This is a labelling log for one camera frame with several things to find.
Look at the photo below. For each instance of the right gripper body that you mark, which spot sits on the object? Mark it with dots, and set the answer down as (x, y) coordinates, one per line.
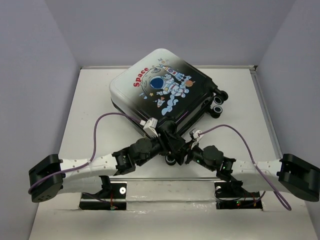
(197, 155)

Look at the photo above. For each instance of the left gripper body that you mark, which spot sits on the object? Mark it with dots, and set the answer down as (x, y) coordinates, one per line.
(157, 146)

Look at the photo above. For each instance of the black and white suitcase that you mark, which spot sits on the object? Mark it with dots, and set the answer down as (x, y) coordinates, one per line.
(165, 87)

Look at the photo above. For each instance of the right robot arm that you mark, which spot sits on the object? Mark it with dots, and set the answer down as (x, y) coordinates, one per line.
(289, 174)

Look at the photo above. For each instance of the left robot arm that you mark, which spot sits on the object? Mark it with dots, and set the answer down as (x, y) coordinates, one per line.
(53, 174)

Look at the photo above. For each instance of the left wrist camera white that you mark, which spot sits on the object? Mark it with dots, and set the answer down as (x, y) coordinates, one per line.
(149, 127)

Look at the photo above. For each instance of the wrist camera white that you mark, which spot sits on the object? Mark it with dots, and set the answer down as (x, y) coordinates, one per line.
(149, 127)
(196, 136)

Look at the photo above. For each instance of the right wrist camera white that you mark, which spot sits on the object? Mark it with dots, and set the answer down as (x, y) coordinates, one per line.
(196, 136)

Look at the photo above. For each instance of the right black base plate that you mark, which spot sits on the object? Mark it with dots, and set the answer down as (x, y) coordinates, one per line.
(230, 196)

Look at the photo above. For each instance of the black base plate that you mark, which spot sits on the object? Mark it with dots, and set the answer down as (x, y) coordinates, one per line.
(115, 200)
(230, 196)

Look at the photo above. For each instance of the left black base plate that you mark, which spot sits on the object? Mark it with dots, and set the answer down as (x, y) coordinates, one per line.
(115, 200)

